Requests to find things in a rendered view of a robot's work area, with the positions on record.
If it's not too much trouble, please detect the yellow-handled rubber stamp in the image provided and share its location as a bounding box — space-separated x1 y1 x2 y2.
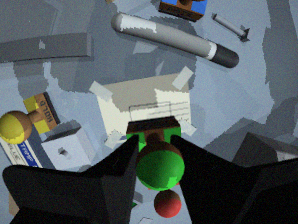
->
0 92 61 145

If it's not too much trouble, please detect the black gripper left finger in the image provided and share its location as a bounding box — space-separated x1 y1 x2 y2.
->
3 135 140 224

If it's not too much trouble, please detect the blue stamp pad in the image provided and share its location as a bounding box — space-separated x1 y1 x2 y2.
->
0 124 56 169

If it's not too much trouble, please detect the green and brown stamp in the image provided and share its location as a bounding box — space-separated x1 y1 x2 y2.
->
126 116 185 190

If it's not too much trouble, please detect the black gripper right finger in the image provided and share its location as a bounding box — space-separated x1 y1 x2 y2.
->
170 135 298 224

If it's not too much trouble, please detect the grey cylinder with black end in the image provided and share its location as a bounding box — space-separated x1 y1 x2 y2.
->
110 14 239 68

